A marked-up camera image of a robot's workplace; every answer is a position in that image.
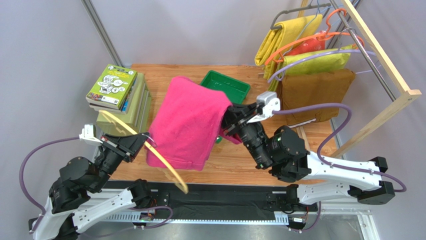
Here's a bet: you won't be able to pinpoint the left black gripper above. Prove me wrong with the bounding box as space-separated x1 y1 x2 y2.
91 131 151 191

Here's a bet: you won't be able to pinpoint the cream yellow hanger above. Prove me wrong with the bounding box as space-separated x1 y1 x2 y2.
98 110 189 194

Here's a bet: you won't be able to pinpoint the pink trousers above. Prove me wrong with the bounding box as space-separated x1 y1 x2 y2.
148 76 232 171

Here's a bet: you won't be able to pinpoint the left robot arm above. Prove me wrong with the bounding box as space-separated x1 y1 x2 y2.
29 132 152 240

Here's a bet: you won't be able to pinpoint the lilac hanger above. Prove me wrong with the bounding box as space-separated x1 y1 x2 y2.
267 49 362 83

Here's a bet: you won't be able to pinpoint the yellow trousers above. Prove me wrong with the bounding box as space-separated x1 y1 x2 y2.
254 14 323 80

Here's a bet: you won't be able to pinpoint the brown trousers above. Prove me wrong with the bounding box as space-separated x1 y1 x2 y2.
277 69 356 127

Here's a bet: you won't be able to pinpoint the red orange trousers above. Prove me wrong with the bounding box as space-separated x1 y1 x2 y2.
283 38 326 56

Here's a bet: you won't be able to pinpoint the lime green trousers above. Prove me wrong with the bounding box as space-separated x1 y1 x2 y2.
267 45 354 92

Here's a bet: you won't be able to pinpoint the orange hanger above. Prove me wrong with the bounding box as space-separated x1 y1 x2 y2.
264 8 350 66

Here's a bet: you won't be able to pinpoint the grey hanger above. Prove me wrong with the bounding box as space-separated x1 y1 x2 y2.
270 3 332 31

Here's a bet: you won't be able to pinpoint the green plastic tray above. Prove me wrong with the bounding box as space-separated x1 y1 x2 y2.
199 69 251 144

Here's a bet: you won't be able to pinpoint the black base mat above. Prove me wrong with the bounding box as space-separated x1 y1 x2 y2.
88 180 319 221

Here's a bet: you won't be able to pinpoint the wooden clothes rack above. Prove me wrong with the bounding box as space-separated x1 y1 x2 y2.
308 0 422 160

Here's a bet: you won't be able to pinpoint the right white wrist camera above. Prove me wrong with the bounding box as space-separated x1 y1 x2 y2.
248 91 281 123

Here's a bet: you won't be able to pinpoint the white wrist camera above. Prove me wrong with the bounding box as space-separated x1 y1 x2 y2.
78 124 102 147
248 91 281 123

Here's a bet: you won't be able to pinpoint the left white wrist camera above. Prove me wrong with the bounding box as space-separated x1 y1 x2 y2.
78 124 102 147

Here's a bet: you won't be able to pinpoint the metal hanging rail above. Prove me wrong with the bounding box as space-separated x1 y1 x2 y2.
337 10 396 102

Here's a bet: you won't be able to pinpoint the aluminium corner post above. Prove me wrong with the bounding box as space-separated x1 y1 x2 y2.
81 0 125 67

